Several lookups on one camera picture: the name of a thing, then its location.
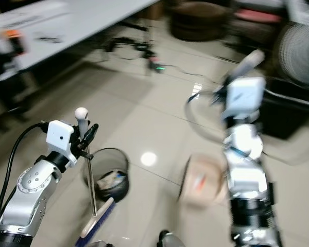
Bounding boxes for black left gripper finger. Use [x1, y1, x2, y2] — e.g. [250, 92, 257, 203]
[82, 123, 100, 150]

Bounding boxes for broom with blue bristles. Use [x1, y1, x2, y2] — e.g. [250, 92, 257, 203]
[74, 107, 117, 247]

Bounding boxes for beige long-handled dustpan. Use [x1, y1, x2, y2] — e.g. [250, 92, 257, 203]
[178, 49, 266, 207]

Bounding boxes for black mesh waste bin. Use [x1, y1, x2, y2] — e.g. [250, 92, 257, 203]
[82, 148, 131, 203]

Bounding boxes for crumpled paper rubbish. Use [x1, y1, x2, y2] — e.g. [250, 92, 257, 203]
[102, 171, 127, 190]

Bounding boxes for power strip with green light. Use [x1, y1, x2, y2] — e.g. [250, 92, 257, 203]
[148, 56, 168, 74]

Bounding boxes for brown round stool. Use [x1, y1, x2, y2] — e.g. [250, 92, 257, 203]
[169, 0, 228, 43]

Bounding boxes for black office chair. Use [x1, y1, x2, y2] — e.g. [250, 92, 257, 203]
[0, 31, 24, 135]

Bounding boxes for red cushion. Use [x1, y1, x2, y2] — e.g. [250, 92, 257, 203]
[233, 8, 282, 24]

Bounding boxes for grey standing fan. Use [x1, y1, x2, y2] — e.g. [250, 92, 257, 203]
[260, 20, 309, 140]

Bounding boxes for device with orange top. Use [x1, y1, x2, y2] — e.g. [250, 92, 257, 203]
[4, 28, 25, 56]

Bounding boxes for white long table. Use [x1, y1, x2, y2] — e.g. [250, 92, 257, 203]
[0, 0, 161, 73]

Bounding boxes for black robot right foot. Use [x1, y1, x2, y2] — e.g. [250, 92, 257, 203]
[157, 230, 192, 247]

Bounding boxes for white paper sheet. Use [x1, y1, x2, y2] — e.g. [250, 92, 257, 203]
[10, 1, 70, 27]

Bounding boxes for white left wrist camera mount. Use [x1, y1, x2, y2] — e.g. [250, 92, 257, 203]
[46, 120, 77, 162]

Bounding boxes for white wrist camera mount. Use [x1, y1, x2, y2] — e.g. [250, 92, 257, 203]
[46, 120, 77, 162]
[220, 76, 267, 123]

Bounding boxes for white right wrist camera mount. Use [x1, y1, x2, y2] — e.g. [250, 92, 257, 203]
[220, 76, 267, 123]

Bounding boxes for black floor cable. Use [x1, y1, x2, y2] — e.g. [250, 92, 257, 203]
[165, 65, 219, 87]

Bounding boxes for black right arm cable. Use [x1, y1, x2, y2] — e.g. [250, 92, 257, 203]
[184, 89, 227, 131]

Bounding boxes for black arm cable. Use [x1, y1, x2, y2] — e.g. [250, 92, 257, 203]
[0, 122, 49, 237]
[184, 89, 227, 131]

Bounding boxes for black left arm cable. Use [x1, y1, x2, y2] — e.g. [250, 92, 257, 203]
[0, 122, 49, 237]

